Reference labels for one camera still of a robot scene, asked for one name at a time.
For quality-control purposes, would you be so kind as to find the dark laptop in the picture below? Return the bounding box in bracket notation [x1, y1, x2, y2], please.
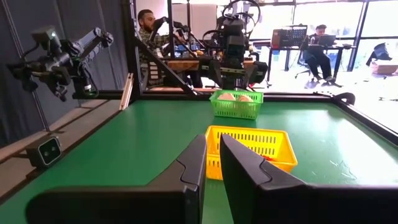
[316, 34, 337, 47]

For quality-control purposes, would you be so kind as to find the black frame strut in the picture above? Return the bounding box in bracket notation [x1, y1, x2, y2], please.
[134, 35, 205, 96]

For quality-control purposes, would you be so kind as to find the dark grey curtain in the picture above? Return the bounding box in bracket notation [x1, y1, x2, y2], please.
[0, 0, 130, 149]

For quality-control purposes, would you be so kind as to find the person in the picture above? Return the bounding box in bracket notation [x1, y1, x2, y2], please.
[303, 24, 340, 84]
[136, 8, 187, 88]

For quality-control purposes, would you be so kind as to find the black window frame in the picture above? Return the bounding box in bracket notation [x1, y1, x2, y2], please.
[257, 0, 398, 74]

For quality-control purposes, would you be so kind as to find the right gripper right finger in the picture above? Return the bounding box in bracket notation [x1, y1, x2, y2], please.
[219, 133, 398, 224]

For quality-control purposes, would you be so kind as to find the green table mat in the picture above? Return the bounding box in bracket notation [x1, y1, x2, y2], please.
[0, 98, 398, 224]

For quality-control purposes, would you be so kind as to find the black frame clamp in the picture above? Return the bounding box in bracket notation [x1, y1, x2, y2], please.
[333, 91, 357, 107]

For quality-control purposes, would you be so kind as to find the light wooden strip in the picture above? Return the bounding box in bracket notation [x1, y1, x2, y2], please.
[119, 72, 135, 111]

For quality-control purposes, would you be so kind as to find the black monitor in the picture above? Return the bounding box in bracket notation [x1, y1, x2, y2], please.
[271, 24, 309, 49]

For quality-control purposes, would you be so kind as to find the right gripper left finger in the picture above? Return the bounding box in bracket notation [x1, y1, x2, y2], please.
[26, 133, 208, 224]

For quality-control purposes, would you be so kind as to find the black office chair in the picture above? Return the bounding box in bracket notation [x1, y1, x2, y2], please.
[294, 49, 315, 81]

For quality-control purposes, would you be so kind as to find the black bag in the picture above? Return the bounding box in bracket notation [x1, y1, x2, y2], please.
[366, 42, 393, 63]

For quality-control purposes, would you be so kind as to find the cardboard box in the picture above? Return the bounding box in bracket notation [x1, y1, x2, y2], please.
[370, 59, 398, 76]

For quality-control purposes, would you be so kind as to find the wooden workbench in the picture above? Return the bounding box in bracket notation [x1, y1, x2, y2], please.
[163, 58, 265, 73]

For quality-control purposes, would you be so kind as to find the yellow plastic basket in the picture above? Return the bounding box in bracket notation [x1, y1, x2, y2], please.
[205, 124, 299, 182]

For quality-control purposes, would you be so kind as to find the green plastic basket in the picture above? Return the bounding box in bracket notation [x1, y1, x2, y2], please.
[209, 89, 265, 121]

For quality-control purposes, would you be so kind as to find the black office desk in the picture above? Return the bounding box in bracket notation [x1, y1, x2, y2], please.
[253, 39, 358, 88]

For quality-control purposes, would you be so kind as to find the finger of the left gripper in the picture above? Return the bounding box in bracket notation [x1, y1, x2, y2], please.
[208, 59, 223, 88]
[248, 61, 269, 85]

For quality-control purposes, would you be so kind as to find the black table level camera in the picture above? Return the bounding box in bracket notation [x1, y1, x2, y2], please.
[24, 134, 63, 171]

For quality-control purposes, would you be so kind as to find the white board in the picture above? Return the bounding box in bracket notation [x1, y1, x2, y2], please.
[172, 2, 218, 40]

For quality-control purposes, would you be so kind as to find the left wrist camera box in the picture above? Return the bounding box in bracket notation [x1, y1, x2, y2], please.
[221, 16, 248, 37]

